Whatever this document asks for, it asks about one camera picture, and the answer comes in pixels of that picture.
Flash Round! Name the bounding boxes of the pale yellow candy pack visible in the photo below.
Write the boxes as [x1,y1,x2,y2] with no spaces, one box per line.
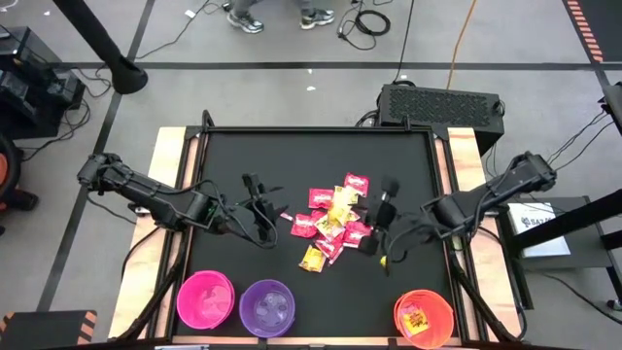
[332,185,361,208]
[314,216,346,243]

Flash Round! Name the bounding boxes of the long black cable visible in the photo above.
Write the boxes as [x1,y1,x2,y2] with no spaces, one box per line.
[392,0,417,84]

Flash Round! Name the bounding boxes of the coiled black cable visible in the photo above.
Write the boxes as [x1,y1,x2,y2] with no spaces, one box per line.
[336,0,393,53]

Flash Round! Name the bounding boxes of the person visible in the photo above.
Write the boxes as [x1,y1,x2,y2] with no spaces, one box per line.
[225,0,336,35]

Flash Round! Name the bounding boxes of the purple plastic bucket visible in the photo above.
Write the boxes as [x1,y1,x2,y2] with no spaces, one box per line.
[238,278,296,339]

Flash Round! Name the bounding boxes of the black table mat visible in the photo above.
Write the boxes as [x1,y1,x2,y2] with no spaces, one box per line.
[187,128,461,339]

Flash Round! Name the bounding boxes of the black cable sleeve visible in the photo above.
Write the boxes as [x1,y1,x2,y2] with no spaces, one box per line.
[445,237,529,344]
[114,227,193,341]

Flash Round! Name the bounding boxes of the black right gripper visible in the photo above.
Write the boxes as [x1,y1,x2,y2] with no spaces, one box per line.
[350,174,424,258]

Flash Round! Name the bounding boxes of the orange plastic bucket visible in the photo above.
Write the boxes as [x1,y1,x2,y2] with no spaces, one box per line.
[393,289,456,350]

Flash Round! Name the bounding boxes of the yellow Sour Patch pack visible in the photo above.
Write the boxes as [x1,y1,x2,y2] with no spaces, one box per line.
[328,198,361,228]
[298,245,328,273]
[400,303,431,337]

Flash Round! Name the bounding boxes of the black computer case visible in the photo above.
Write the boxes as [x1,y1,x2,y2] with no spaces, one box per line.
[377,83,506,157]

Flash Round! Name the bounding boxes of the black metal table frame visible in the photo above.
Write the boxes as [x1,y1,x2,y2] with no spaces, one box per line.
[145,109,529,347]

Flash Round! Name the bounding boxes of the black side table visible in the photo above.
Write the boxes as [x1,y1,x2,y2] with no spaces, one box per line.
[488,187,622,312]

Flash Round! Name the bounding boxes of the black round pole stand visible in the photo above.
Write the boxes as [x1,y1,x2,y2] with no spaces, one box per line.
[52,0,150,96]

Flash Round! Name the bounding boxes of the black slanted beam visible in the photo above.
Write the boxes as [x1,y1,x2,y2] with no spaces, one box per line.
[509,188,622,254]

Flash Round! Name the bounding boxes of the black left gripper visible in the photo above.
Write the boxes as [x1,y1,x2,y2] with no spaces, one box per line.
[213,172,291,250]

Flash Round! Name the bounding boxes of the black orange striped floor mat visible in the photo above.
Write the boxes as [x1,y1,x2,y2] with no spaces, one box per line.
[0,309,98,350]
[562,0,622,64]

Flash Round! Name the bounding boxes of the black equipment rack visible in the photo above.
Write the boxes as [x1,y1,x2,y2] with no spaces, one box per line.
[0,26,87,141]

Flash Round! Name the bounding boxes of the orange cable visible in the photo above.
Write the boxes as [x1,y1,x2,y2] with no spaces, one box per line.
[445,0,480,91]

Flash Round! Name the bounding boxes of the pink plastic bucket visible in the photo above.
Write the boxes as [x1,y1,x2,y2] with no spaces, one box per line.
[175,269,237,331]

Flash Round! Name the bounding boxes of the black floor cables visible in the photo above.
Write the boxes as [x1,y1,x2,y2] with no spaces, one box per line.
[483,109,616,195]
[18,65,114,162]

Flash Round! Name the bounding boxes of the white labelled box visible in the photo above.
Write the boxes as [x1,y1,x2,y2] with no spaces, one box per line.
[506,201,572,259]

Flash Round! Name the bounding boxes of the orange black machine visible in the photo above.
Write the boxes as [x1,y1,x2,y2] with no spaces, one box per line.
[0,133,40,237]

